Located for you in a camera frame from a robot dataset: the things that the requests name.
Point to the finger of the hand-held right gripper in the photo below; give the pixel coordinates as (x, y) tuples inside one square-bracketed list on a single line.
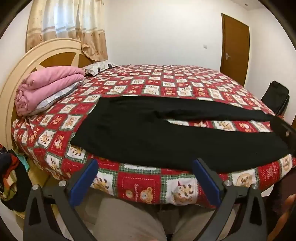
[(283, 132)]

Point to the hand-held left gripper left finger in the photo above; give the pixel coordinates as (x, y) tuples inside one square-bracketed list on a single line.
[(84, 180)]

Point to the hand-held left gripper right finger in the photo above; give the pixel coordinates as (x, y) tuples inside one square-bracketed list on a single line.
[(206, 181)]

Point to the black pants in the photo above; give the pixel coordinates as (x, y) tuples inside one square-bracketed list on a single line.
[(161, 136)]

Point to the black chair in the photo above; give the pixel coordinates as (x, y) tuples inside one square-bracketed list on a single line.
[(276, 97)]

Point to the pile of colourful clothes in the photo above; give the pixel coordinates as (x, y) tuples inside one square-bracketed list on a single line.
[(11, 176)]

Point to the brown wooden door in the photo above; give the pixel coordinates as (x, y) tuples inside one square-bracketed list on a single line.
[(233, 46)]

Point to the folded pink quilt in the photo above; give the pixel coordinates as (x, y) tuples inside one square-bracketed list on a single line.
[(50, 81)]

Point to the red printed bedsheet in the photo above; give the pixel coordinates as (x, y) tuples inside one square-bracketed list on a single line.
[(161, 81)]

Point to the patterned pillow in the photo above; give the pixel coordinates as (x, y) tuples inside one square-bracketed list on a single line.
[(99, 67)]

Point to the cream wooden headboard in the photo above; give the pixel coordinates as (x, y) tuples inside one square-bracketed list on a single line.
[(27, 60)]

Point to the beige patterned curtain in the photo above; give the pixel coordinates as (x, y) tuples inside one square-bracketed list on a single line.
[(69, 23)]

